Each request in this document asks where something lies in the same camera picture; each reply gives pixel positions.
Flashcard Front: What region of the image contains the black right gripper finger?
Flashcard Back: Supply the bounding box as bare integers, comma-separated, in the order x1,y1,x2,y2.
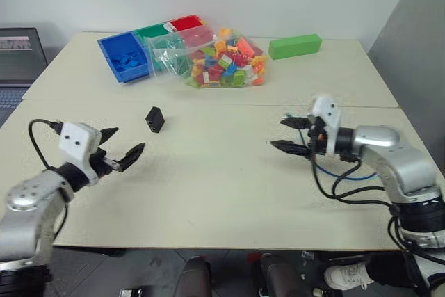
270,140,312,159
280,117,314,130

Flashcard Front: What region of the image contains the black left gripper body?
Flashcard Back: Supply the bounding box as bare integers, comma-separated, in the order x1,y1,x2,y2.
88,147,120,182

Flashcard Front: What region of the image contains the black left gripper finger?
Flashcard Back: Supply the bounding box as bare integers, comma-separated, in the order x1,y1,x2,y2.
98,127,120,145
115,142,146,173

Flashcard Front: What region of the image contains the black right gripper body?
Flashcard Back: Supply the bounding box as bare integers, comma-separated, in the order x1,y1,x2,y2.
307,115,330,155

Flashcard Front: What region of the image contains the blue Ethernet cable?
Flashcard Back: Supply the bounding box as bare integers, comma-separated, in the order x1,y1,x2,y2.
284,111,381,182

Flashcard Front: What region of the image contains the small black box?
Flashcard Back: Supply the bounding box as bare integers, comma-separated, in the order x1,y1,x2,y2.
145,105,166,134

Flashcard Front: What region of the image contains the blue toy bricks pile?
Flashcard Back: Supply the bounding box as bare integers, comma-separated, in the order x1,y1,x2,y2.
110,51,147,72

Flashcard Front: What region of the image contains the green rectangular block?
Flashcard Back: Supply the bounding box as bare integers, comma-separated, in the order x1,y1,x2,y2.
268,33,323,61

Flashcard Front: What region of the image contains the blue plastic bin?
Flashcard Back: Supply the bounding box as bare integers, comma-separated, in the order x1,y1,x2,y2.
97,31,153,86

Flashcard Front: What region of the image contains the bag of multicoloured bricks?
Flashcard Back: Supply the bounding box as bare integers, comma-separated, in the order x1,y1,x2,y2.
177,26,270,90

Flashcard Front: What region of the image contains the bag of green bricks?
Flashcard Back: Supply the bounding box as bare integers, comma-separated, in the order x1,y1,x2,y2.
145,31,196,81

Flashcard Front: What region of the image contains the green plastic bin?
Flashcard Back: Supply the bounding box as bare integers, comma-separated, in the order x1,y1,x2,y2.
133,22,175,72

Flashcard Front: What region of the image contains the grey laptop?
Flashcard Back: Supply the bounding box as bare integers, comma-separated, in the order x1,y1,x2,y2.
0,26,49,128

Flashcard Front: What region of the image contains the dark rounded shape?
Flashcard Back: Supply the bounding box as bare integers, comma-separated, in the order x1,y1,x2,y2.
250,252,314,297
172,255,213,297

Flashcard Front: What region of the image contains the red plastic bin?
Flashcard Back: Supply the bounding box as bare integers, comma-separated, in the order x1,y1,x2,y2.
163,14,207,35

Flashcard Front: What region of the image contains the white sneaker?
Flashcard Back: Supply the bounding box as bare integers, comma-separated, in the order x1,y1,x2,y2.
323,263,375,291

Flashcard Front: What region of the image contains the black trouser leg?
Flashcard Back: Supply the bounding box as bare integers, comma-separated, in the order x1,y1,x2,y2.
364,254,420,288

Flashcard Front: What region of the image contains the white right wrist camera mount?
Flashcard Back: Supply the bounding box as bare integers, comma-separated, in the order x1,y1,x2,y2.
311,95,343,157

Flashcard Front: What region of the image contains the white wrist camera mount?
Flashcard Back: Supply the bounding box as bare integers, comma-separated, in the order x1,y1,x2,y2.
311,95,343,157
58,122,102,186

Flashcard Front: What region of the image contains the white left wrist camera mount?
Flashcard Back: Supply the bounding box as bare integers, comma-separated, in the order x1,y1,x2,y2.
58,122,102,186

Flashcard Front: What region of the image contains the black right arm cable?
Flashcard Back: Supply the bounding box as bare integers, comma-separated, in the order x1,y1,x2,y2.
310,143,445,279

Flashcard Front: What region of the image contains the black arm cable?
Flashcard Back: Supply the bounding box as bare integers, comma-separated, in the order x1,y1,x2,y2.
28,119,69,242
310,143,445,279

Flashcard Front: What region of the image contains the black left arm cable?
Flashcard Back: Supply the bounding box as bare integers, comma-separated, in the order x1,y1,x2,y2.
28,119,69,242

